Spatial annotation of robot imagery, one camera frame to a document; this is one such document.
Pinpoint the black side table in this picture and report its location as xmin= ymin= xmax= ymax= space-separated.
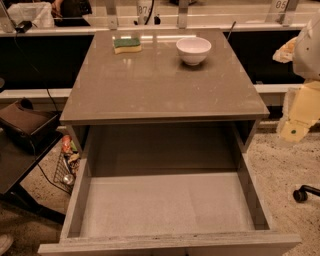
xmin=0 ymin=131 xmax=65 ymax=224

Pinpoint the green yellow sponge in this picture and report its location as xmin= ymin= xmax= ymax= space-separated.
xmin=113 ymin=38 xmax=142 ymax=54

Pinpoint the black chair caster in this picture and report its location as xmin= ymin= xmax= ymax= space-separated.
xmin=293 ymin=185 xmax=320 ymax=203

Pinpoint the white plastic bag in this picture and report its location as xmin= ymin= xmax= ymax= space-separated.
xmin=7 ymin=2 xmax=54 ymax=28

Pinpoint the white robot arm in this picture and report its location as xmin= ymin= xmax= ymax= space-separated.
xmin=272 ymin=11 xmax=320 ymax=143

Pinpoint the dark brown box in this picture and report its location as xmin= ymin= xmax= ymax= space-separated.
xmin=0 ymin=98 xmax=59 ymax=154

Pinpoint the grey drawer cabinet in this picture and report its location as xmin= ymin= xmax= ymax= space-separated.
xmin=61 ymin=29 xmax=268 ymax=176

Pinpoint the wire basket with snacks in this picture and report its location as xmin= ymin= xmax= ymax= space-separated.
xmin=53 ymin=135 xmax=80 ymax=194

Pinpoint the grey top drawer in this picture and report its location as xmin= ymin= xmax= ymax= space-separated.
xmin=39 ymin=122 xmax=300 ymax=256

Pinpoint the black power adapter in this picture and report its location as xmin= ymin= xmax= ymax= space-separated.
xmin=15 ymin=21 xmax=32 ymax=33

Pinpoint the white bowl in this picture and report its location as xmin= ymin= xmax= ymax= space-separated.
xmin=176 ymin=37 xmax=212 ymax=66

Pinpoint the white shoe tip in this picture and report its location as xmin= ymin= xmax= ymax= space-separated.
xmin=0 ymin=234 xmax=13 ymax=256

